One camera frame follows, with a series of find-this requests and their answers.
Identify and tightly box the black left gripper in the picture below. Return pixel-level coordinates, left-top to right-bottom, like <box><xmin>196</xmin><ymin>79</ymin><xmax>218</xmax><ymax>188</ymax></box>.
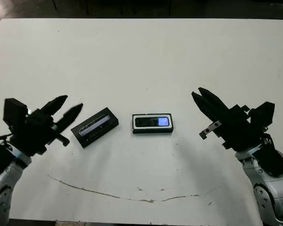
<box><xmin>9</xmin><ymin>95</ymin><xmax>84</xmax><ymax>157</ymax></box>

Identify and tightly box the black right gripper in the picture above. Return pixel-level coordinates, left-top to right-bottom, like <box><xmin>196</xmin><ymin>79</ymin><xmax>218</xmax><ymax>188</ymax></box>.
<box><xmin>191</xmin><ymin>87</ymin><xmax>266</xmax><ymax>151</ymax></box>

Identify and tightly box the black printed box lid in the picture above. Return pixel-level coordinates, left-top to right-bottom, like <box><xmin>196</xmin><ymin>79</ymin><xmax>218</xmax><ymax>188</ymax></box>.
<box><xmin>70</xmin><ymin>107</ymin><xmax>120</xmax><ymax>149</ymax></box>

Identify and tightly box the slim black camera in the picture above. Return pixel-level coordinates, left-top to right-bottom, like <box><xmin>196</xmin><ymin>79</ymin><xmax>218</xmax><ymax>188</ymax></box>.
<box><xmin>135</xmin><ymin>117</ymin><xmax>170</xmax><ymax>128</ymax></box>

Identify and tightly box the black box with white insert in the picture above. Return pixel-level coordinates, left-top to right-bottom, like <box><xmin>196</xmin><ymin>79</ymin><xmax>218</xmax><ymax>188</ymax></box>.
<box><xmin>132</xmin><ymin>113</ymin><xmax>175</xmax><ymax>135</ymax></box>

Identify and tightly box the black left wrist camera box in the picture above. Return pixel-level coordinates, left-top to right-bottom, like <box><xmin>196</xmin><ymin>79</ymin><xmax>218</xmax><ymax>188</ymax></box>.
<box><xmin>3</xmin><ymin>98</ymin><xmax>29</xmax><ymax>132</ymax></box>

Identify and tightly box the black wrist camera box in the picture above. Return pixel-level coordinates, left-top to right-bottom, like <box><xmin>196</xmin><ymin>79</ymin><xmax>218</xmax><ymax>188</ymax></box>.
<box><xmin>247</xmin><ymin>101</ymin><xmax>275</xmax><ymax>128</ymax></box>
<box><xmin>3</xmin><ymin>98</ymin><xmax>29</xmax><ymax>132</ymax></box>

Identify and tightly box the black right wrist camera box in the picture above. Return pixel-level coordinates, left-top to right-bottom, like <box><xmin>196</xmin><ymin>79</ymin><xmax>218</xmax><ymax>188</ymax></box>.
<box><xmin>247</xmin><ymin>101</ymin><xmax>275</xmax><ymax>128</ymax></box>

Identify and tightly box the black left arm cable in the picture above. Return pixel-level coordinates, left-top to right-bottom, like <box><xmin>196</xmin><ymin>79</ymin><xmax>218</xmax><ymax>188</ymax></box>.
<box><xmin>0</xmin><ymin>133</ymin><xmax>14</xmax><ymax>144</ymax></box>

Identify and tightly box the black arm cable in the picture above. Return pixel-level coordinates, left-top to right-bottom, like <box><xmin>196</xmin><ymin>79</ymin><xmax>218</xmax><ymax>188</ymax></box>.
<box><xmin>0</xmin><ymin>133</ymin><xmax>14</xmax><ymax>144</ymax></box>
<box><xmin>261</xmin><ymin>133</ymin><xmax>278</xmax><ymax>151</ymax></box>

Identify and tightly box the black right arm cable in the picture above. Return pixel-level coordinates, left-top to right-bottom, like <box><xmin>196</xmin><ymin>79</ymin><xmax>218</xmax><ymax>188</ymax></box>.
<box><xmin>261</xmin><ymin>133</ymin><xmax>278</xmax><ymax>151</ymax></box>

